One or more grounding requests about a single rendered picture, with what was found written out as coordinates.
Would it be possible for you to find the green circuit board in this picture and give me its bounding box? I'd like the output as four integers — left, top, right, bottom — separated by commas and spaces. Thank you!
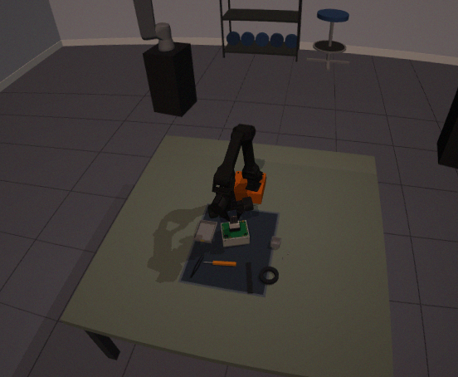
222, 221, 248, 239

